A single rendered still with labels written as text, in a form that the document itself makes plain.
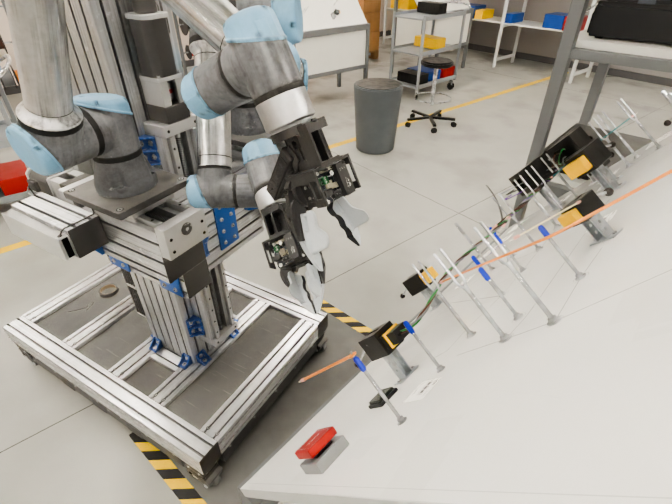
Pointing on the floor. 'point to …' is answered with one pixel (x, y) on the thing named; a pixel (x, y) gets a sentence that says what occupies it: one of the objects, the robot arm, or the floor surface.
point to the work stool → (433, 89)
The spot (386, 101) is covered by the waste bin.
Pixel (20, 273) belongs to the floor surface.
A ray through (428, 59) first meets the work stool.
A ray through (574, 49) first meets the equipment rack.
